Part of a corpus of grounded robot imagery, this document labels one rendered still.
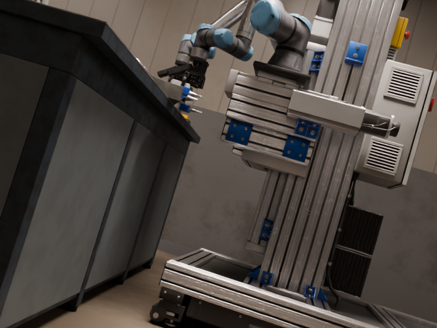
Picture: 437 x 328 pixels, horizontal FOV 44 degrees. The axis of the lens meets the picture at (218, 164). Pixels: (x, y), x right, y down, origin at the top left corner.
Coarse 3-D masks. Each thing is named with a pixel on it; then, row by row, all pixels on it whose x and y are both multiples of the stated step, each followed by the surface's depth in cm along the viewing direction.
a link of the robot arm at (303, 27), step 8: (296, 16) 211; (296, 24) 208; (304, 24) 211; (296, 32) 209; (304, 32) 212; (288, 40) 209; (296, 40) 210; (304, 40) 212; (296, 48) 211; (304, 48) 213
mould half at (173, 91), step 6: (156, 78) 200; (162, 84) 200; (168, 84) 201; (174, 84) 201; (168, 90) 201; (174, 90) 201; (180, 90) 201; (168, 96) 201; (174, 96) 201; (180, 96) 202; (174, 102) 208
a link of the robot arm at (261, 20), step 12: (264, 0) 203; (276, 0) 206; (252, 12) 206; (264, 12) 202; (276, 12) 201; (252, 24) 206; (264, 24) 201; (276, 24) 202; (288, 24) 205; (276, 36) 207; (288, 36) 208
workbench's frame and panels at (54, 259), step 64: (0, 0) 121; (0, 64) 122; (64, 64) 121; (128, 64) 143; (0, 128) 121; (64, 128) 127; (128, 128) 180; (0, 192) 120; (64, 192) 139; (128, 192) 206; (0, 256) 118; (64, 256) 154; (128, 256) 241; (0, 320) 123
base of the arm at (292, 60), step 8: (280, 48) 212; (288, 48) 210; (272, 56) 214; (280, 56) 210; (288, 56) 210; (296, 56) 211; (272, 64) 210; (280, 64) 209; (288, 64) 208; (296, 64) 211
